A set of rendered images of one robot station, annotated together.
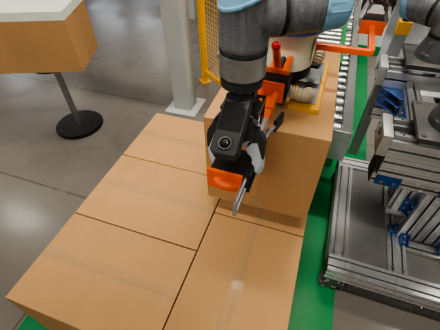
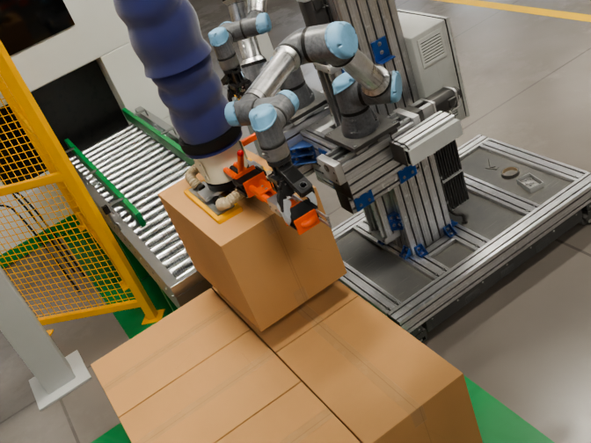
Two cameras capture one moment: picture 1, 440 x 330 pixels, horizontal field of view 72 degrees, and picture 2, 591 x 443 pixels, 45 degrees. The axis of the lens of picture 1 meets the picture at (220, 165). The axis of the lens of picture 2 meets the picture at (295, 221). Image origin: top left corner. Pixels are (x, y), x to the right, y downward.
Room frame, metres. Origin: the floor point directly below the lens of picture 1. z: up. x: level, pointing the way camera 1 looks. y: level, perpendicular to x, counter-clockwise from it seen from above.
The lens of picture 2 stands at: (-0.94, 1.14, 2.31)
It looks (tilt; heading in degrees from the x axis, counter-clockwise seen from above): 32 degrees down; 320
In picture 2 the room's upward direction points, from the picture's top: 22 degrees counter-clockwise
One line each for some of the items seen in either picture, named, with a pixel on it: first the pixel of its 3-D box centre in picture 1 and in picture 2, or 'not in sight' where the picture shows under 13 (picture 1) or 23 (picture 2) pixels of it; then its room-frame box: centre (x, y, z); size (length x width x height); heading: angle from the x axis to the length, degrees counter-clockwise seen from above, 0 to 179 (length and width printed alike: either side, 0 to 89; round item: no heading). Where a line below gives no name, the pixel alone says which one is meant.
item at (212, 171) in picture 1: (230, 167); (300, 217); (0.44, -0.02, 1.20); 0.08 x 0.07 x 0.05; 159
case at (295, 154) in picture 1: (275, 122); (250, 232); (1.00, -0.24, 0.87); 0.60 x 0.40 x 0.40; 161
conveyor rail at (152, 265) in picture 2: not in sight; (109, 215); (2.58, -0.49, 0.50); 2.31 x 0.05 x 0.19; 160
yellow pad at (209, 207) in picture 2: not in sight; (210, 197); (1.03, -0.15, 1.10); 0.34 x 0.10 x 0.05; 159
